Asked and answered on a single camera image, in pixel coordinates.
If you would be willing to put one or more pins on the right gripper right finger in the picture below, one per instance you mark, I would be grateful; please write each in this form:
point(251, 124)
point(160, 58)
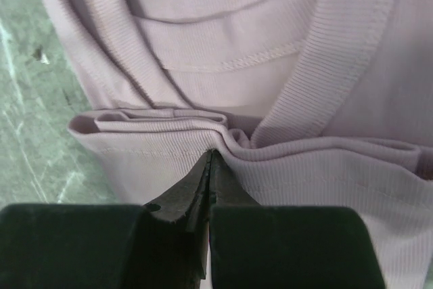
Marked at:
point(224, 188)

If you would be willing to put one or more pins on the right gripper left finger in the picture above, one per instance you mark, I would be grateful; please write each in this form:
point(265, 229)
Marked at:
point(180, 217)

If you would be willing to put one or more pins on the pink tank top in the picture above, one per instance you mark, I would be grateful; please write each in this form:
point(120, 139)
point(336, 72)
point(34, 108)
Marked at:
point(323, 102)

